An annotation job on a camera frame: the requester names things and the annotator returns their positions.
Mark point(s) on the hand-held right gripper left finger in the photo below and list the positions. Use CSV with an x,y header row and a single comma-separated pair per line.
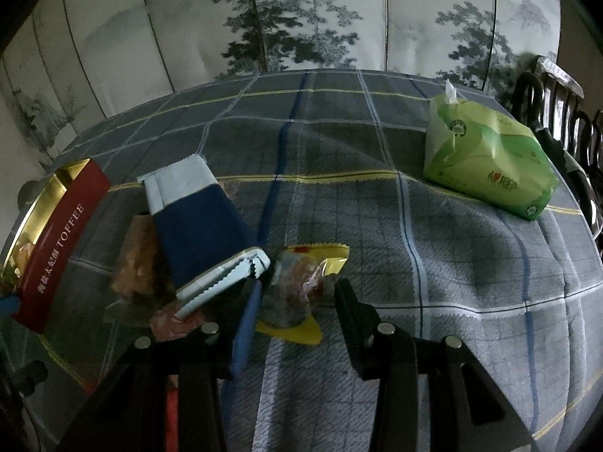
x,y
245,325

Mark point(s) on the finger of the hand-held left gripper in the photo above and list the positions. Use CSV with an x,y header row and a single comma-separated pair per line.
x,y
8,307

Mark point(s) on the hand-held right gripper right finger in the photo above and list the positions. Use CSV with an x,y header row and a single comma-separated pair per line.
x,y
353,329

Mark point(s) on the small yellow snack packet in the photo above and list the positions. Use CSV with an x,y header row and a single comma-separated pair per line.
x,y
292,292

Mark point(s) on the pink patterned snack packet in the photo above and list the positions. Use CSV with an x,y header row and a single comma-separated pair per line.
x,y
176,322

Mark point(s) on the red and gold tin box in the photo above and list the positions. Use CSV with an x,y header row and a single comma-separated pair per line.
x,y
56,249

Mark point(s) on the navy blue snack packet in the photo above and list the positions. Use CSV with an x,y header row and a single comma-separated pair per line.
x,y
198,235

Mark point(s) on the clear packet of orange snacks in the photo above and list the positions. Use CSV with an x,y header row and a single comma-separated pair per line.
x,y
136,259

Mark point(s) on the green tissue pack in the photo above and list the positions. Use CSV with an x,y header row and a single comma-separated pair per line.
x,y
485,160

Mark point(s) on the painted landscape folding screen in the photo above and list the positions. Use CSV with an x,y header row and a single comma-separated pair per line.
x,y
165,33

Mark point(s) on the dark wooden chair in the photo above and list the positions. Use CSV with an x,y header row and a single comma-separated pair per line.
x,y
556,99

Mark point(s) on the round grey wall disc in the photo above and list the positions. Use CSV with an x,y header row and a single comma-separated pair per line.
x,y
30,194

